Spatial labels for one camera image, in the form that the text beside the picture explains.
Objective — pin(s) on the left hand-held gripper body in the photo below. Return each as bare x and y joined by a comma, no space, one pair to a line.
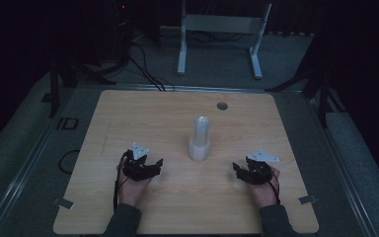
137,169

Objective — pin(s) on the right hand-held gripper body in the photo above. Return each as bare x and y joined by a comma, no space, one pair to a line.
256,173

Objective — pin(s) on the stack of white plastic cups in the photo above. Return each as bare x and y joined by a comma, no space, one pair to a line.
199,144

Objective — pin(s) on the person's left hand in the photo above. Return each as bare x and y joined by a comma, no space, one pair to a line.
131,191

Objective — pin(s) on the person's right hand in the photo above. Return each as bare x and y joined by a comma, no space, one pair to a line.
265,194

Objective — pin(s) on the grey tape piece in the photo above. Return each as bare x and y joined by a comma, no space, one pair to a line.
64,203
308,199

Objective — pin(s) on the round grey table grommet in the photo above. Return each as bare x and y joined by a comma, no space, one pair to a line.
222,106

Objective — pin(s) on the black tripod stand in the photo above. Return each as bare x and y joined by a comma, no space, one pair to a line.
54,92
322,98

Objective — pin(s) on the dark equipment tower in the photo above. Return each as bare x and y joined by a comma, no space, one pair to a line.
121,29

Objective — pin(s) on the white metal stand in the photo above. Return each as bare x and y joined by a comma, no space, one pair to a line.
220,24

